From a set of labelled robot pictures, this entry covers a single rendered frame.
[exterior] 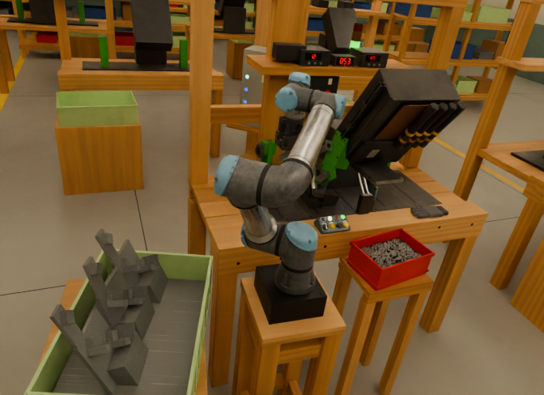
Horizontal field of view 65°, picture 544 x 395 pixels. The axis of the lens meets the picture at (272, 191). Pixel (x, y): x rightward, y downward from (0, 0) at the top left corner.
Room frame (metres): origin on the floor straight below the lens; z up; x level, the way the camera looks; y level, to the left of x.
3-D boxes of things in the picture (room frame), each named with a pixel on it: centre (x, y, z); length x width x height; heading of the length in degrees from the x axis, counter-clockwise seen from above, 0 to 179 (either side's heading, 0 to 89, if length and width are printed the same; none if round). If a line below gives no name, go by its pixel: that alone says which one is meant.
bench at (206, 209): (2.04, -0.35, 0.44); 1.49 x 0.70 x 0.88; 114
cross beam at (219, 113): (2.38, -0.21, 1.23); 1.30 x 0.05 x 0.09; 114
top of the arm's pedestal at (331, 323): (1.23, -0.12, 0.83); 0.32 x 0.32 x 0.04; 20
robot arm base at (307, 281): (1.23, -0.12, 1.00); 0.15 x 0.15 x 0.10
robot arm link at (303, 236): (1.23, -0.11, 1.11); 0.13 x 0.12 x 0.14; 74
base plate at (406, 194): (2.04, -0.35, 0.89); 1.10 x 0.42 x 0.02; 114
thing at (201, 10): (2.32, -0.23, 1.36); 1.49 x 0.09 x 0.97; 114
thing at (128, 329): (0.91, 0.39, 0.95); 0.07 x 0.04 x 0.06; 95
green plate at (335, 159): (1.96, -0.31, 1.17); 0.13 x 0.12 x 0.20; 114
